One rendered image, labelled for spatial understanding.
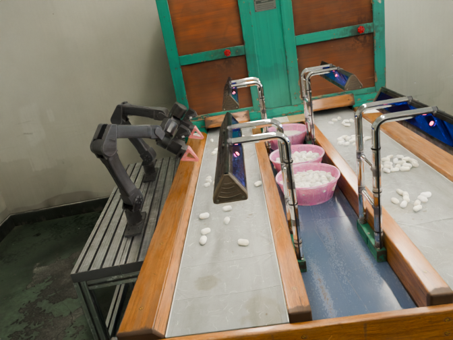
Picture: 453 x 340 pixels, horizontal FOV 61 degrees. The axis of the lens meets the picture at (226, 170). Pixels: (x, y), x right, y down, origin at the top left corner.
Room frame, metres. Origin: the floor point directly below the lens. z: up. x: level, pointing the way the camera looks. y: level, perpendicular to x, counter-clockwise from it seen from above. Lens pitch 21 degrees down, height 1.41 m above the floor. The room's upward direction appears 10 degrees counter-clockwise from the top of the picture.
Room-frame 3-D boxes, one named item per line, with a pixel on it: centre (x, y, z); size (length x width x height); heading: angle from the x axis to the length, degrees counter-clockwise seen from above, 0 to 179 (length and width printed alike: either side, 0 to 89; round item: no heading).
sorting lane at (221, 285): (1.63, 0.00, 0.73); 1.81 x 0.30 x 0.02; 176
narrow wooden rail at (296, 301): (1.62, -0.18, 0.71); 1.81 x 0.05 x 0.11; 176
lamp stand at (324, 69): (2.02, -0.57, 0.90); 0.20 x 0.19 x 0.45; 176
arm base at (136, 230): (1.51, 0.43, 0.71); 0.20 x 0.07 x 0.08; 1
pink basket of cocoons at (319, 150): (1.77, -0.35, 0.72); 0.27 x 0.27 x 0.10
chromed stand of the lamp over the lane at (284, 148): (1.08, -0.10, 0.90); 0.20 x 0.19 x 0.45; 176
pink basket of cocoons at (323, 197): (1.49, -0.33, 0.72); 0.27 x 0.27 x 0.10
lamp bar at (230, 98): (2.06, -0.09, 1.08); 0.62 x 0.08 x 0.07; 176
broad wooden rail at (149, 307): (1.65, 0.21, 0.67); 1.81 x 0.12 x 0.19; 176
